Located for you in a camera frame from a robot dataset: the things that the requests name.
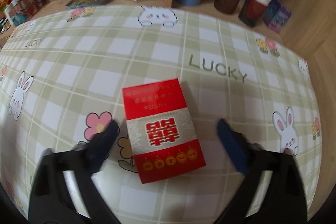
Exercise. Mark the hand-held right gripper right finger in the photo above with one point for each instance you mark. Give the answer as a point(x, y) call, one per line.
point(233, 145)

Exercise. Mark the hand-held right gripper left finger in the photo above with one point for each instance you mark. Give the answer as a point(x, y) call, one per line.
point(103, 145)

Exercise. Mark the red cigarette box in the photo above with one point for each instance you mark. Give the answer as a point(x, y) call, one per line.
point(162, 129)

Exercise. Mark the checkered rabbit print tablecloth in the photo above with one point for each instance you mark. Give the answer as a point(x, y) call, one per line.
point(78, 69)

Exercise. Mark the purple box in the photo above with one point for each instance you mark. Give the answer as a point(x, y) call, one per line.
point(279, 15)

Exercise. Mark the red cup white rim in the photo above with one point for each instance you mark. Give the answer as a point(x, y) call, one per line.
point(256, 6)

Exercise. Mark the patterned tissue box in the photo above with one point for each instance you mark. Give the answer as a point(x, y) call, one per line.
point(26, 8)

